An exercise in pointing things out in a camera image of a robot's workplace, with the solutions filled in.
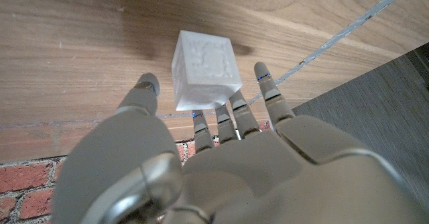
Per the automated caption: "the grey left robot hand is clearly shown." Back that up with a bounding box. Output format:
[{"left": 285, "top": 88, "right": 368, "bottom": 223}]
[{"left": 52, "top": 61, "right": 429, "bottom": 224}]

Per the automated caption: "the small white block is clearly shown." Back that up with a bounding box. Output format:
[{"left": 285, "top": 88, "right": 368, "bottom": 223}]
[{"left": 171, "top": 30, "right": 243, "bottom": 112}]

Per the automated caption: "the red brick print backdrop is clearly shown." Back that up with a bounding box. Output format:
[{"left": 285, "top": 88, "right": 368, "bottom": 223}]
[{"left": 0, "top": 119, "right": 271, "bottom": 224}]

